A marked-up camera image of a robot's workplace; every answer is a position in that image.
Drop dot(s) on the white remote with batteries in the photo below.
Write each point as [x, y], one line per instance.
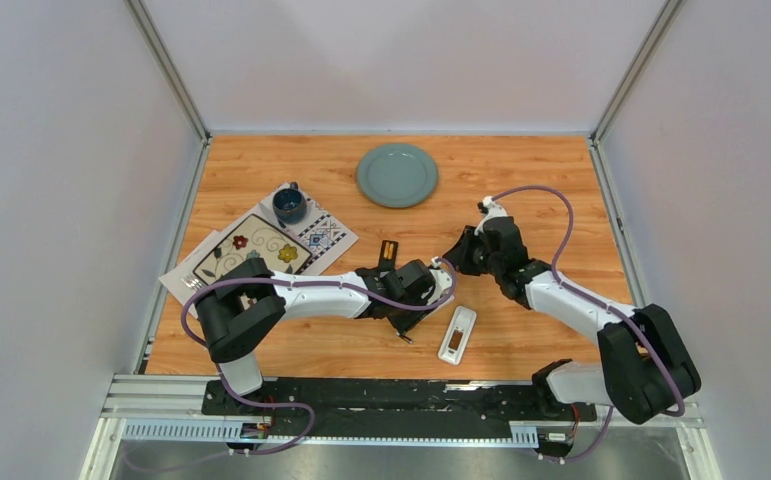
[457, 335]

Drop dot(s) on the black remote control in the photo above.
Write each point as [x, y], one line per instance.
[387, 256]

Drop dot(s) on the patterned paper placemat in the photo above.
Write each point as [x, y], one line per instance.
[307, 247]

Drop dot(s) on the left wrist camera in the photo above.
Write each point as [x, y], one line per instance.
[444, 275]

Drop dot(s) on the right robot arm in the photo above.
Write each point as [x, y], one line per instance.
[644, 369]

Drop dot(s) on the grey-green round plate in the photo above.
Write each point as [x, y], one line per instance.
[397, 175]

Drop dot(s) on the metal fork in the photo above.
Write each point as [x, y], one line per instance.
[192, 282]

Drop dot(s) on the dark blue cup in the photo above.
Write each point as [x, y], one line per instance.
[289, 204]

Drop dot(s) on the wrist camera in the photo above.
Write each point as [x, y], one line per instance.
[490, 209]
[444, 275]

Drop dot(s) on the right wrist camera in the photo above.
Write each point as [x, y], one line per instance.
[490, 209]

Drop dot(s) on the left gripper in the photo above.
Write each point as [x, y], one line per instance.
[403, 325]

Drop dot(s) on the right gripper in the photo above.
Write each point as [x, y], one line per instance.
[458, 255]

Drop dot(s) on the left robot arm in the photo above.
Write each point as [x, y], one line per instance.
[237, 312]

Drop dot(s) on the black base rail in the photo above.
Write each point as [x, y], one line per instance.
[368, 408]

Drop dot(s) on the floral square plate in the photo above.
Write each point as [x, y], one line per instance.
[252, 238]

